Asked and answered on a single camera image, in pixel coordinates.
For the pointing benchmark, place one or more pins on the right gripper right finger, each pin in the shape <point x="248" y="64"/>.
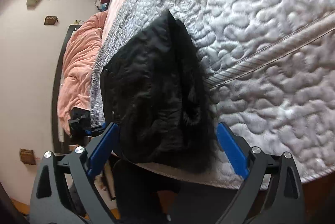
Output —
<point x="284" y="200"/>

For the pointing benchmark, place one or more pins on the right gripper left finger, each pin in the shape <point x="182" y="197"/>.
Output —
<point x="50" y="199"/>

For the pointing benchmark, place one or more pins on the black pants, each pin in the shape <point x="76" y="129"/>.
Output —
<point x="152" y="88"/>

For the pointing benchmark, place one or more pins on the dark wooden headboard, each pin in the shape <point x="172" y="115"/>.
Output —
<point x="60" y="139"/>

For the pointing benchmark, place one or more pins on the pink blanket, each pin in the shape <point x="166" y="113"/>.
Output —
<point x="79" y="60"/>

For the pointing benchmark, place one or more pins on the nightstand clutter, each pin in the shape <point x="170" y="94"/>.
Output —
<point x="102" y="5"/>

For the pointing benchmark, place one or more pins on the grey quilted bedspread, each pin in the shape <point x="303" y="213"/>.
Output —
<point x="268" y="68"/>

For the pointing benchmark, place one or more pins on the wooden wall box lower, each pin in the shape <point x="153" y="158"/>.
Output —
<point x="27" y="156"/>

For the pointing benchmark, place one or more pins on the small wooden wall box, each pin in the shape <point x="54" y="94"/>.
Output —
<point x="50" y="20"/>

